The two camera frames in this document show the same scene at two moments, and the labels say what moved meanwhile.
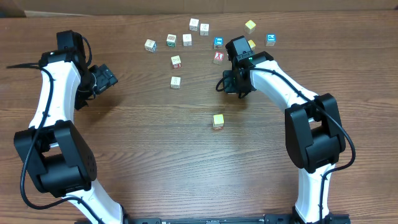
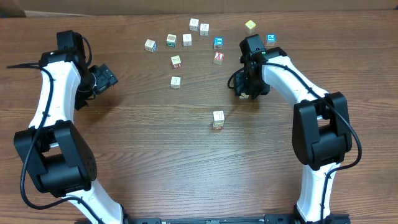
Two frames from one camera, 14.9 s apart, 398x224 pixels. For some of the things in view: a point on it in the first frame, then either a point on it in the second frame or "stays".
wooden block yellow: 252,44 -> 244,96
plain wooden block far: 194,24 stays
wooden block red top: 218,57 stays
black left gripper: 104,78 stays
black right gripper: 230,86 -> 244,87
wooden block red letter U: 175,82 stays
